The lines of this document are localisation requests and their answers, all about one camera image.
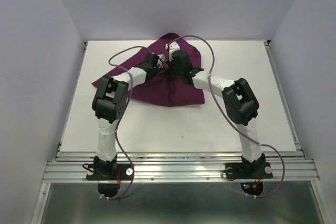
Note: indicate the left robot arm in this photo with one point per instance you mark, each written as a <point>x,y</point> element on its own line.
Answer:
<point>110,103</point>

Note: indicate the purple cloth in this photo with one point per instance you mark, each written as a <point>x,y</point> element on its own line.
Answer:
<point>164,89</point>

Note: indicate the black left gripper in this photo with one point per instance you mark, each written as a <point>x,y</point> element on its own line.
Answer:
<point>157,67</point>

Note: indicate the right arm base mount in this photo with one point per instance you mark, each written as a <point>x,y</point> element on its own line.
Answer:
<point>252,174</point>

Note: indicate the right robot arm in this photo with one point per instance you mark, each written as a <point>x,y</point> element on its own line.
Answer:
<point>240,103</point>

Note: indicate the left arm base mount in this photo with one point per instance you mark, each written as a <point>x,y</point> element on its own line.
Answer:
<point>113,179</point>

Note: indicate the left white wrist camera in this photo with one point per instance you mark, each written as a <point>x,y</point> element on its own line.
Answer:
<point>161,58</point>

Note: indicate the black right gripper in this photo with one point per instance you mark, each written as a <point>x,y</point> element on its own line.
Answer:
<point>170,63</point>

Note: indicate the aluminium front rail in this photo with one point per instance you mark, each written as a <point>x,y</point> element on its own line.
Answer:
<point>172,167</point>

